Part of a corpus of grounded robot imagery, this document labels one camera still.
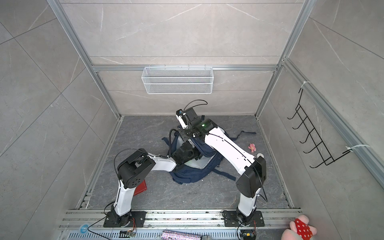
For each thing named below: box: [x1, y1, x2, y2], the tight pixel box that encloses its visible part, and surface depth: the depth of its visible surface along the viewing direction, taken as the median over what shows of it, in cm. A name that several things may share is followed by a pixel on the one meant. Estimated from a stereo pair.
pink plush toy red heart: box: [281, 214, 318, 240], surface depth 67 cm
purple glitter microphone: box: [161, 230, 201, 240], surface depth 67 cm
